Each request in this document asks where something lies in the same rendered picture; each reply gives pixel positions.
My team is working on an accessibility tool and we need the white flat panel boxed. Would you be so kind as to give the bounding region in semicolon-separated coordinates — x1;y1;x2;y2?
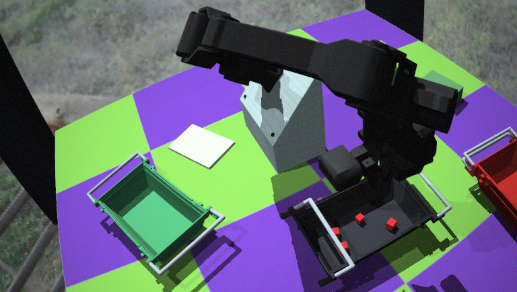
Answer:
168;124;235;169

